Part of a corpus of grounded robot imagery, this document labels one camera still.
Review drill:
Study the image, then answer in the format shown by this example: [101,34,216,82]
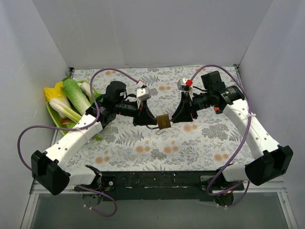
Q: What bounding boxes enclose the aluminium frame rail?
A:
[21,179,298,229]

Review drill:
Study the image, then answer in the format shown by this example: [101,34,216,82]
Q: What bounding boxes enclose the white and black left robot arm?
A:
[31,81,157,195]

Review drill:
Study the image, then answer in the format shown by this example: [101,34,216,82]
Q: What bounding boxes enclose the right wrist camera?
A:
[177,78,193,96]

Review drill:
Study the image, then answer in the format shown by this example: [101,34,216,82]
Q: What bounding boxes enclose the napa cabbage toy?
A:
[62,78,91,115]

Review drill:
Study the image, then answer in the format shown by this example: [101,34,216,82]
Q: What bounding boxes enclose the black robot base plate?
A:
[73,170,247,202]

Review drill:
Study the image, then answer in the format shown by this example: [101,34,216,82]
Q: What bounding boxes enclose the yellow-leaf cabbage toy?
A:
[44,81,81,122]

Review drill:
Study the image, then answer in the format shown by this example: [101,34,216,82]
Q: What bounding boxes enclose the large brass padlock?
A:
[146,114,171,129]

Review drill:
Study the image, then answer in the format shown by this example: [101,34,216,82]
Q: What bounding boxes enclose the green vegetable tray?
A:
[46,80,103,140]

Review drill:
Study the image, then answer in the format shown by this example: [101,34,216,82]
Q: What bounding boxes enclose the bok choy toy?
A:
[78,82,100,101]

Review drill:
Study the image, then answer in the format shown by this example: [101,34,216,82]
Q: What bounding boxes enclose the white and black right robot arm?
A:
[172,71,293,190]

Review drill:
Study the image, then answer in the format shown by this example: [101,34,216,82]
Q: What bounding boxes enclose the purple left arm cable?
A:
[17,68,142,217]

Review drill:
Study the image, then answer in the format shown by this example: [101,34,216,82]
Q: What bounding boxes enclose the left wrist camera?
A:
[136,81,151,101]

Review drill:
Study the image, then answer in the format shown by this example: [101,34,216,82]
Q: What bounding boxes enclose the floral patterned table mat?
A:
[68,66,253,171]

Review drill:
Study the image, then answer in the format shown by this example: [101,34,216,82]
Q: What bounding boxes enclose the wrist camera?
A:
[136,81,151,101]
[177,78,193,96]

